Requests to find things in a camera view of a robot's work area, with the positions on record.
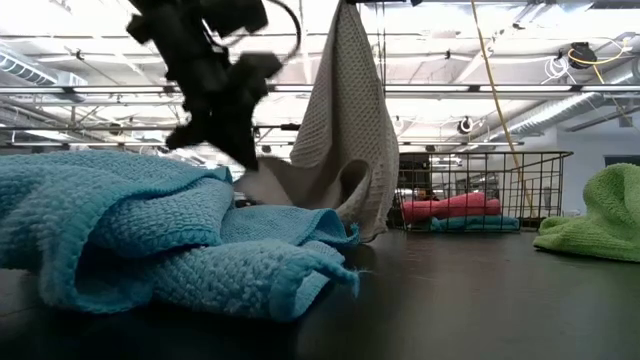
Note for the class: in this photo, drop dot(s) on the black monitor screen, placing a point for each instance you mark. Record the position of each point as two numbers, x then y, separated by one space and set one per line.
415 172

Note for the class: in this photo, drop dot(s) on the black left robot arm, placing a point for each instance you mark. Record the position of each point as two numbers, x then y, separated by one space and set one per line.
165 20

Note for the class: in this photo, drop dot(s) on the light blue microfiber towel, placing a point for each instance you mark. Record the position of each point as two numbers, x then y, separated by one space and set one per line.
150 225

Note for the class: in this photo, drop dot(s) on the teal microfiber towel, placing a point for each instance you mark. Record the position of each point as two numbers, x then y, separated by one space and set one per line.
475 224

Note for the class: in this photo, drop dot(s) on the grey waffle microfiber towel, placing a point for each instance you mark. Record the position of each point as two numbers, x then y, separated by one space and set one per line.
345 125

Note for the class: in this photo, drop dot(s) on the silver ventilation duct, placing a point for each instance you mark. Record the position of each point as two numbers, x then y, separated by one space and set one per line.
25 70
575 107

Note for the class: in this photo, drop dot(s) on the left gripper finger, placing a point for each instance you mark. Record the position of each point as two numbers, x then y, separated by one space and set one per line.
240 130

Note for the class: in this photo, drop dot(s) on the green microfiber towel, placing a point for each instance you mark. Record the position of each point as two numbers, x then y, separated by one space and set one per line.
600 220

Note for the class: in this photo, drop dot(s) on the long ceiling light bar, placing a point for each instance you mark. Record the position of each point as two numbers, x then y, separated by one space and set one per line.
75 89

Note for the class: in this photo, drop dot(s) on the person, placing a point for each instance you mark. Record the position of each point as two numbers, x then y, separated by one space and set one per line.
427 194

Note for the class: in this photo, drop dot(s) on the pink microfiber towel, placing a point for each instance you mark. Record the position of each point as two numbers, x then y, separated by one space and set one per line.
450 206

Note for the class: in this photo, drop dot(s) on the dark wall window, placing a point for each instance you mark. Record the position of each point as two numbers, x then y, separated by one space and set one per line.
620 159

